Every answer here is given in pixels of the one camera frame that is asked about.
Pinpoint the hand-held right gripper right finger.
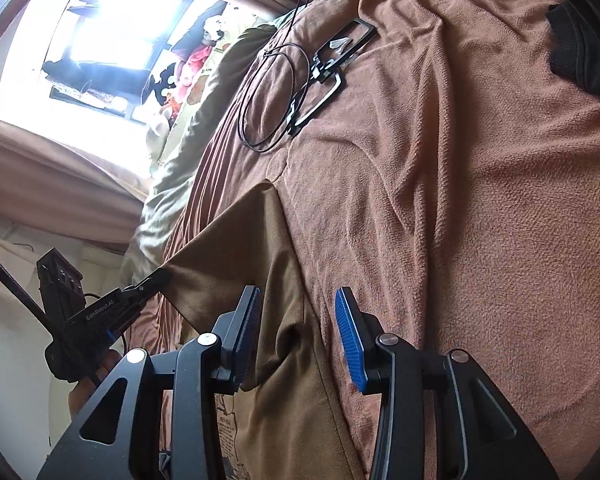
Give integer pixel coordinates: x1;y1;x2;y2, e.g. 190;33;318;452
334;287;561;480

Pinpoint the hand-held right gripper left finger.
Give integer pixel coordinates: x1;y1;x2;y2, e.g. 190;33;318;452
36;285;263;480

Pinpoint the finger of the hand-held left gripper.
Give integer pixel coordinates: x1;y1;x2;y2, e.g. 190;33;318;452
125;269;173;306

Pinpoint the brown printed t-shirt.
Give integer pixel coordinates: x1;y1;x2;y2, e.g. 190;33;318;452
162;180;376;480

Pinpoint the person's left hand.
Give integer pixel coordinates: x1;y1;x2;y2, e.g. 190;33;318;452
67;347;123;421

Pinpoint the olive beige duvet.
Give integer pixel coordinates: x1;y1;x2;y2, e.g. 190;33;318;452
130;10;301;286

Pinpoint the pink curtain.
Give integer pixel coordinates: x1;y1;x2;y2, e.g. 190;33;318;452
0;115;151;253

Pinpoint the rust brown blanket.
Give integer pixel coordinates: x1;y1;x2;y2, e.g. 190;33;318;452
125;0;600;480

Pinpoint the black plush toy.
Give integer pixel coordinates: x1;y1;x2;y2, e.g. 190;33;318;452
145;67;181;106

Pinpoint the pile of pink plush toys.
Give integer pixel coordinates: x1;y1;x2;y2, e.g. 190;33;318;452
170;42;216;106

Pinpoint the window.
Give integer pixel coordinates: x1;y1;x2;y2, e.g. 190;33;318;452
0;0;216;121

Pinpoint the black garment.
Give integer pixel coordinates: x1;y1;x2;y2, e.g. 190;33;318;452
547;2;600;106

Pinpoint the black braided cable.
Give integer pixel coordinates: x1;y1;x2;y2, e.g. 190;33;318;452
0;242;103;391

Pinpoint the thin black cable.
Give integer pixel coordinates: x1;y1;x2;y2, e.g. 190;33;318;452
239;0;321;153

